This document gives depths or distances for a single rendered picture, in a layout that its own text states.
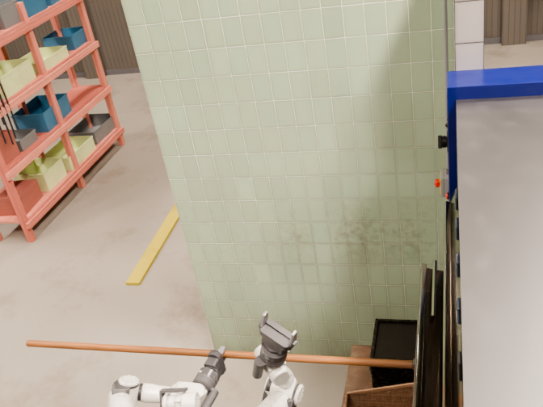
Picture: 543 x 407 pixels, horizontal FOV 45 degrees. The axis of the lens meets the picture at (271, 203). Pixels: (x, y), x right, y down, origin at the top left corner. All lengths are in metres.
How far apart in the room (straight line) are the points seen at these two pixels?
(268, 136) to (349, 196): 0.55
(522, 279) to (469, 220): 0.26
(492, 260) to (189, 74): 2.26
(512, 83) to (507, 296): 1.08
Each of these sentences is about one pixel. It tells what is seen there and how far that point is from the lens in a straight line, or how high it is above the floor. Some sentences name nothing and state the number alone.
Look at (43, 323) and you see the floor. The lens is 5.41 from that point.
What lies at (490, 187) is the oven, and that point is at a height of 2.10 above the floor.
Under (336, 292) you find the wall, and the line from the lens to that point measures 4.02.
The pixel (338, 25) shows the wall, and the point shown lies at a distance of 3.22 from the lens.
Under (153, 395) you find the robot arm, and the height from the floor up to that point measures 1.26.
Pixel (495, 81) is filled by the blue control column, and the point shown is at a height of 2.15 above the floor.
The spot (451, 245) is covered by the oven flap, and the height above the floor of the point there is 1.73.
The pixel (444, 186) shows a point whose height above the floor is 1.47.
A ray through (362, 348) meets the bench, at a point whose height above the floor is 0.58.
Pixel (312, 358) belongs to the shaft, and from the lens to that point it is 2.65.
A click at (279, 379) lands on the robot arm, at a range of 2.22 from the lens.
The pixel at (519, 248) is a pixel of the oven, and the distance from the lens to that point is 1.64.
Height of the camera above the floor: 3.05
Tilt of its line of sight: 30 degrees down
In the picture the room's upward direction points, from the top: 10 degrees counter-clockwise
